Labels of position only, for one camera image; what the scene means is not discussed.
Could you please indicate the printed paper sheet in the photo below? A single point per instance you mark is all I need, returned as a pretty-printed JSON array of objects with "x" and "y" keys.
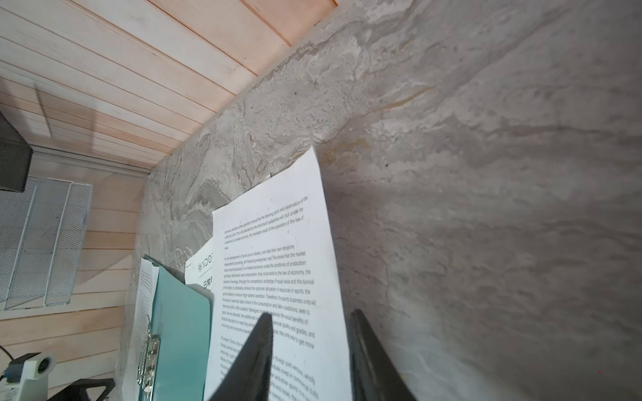
[
  {"x": 273, "y": 253},
  {"x": 198, "y": 268},
  {"x": 133, "y": 375}
]

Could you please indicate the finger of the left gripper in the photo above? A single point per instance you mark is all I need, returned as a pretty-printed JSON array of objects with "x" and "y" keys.
[{"x": 80, "y": 390}]

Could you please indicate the gold folder clip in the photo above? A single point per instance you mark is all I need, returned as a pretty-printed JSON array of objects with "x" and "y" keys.
[{"x": 147, "y": 366}]

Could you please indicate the green file folder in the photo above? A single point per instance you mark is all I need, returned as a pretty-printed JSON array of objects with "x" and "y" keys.
[{"x": 182, "y": 319}]

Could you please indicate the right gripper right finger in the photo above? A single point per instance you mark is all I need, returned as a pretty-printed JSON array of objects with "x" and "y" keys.
[{"x": 373, "y": 374}]

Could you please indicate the black mesh wall basket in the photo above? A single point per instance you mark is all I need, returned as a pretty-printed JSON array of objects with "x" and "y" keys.
[{"x": 15, "y": 158}]

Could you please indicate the white wire mesh rack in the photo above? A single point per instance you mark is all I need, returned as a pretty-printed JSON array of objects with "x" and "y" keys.
[{"x": 42, "y": 235}]

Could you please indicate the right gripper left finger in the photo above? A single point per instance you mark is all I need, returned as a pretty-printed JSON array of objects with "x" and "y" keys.
[{"x": 249, "y": 376}]

